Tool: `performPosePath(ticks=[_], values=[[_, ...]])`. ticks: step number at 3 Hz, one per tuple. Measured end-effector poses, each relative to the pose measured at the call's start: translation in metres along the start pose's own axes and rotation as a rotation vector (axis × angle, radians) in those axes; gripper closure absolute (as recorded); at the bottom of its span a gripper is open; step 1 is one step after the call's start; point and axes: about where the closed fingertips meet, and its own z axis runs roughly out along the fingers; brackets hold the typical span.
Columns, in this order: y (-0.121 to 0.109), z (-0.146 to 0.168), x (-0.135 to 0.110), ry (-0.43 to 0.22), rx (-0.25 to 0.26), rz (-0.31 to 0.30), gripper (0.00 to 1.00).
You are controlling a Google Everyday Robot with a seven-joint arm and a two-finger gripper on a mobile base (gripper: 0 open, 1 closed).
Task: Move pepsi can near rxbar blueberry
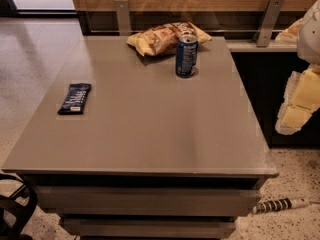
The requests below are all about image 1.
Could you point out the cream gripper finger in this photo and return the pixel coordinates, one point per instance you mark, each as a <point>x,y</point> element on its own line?
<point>289,35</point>
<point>301,100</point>

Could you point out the blue pepsi can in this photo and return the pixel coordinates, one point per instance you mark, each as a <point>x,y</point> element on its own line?
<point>186,55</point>

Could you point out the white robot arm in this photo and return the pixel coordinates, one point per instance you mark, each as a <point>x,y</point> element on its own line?
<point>308,39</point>

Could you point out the dark blue rxbar wrapper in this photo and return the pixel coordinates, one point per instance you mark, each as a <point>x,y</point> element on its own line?
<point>75,100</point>

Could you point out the striped black white tube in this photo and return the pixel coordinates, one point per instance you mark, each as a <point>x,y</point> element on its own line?
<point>280,205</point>

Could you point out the yellow brown chip bag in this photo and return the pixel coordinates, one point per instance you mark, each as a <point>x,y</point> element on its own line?
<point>163,39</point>

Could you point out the grey drawer cabinet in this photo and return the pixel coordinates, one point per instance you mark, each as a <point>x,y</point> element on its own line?
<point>144,127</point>

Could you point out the lower grey drawer front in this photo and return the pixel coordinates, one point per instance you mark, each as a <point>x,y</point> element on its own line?
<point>149,228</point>

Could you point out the grey drawer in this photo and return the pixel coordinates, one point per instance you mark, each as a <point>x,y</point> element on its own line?
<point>149,228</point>
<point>147,201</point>

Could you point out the upper grey drawer front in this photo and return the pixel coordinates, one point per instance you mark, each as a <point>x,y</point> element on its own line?
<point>147,201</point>

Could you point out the black office chair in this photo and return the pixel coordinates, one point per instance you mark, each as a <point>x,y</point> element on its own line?
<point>16,210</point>

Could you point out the right metal bracket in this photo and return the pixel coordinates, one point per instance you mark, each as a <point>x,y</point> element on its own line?
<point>269,19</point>

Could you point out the metal bracket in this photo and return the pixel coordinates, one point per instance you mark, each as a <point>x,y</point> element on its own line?
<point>269,19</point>
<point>123,17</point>

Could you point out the left metal bracket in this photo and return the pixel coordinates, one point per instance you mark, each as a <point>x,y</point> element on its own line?
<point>123,17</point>

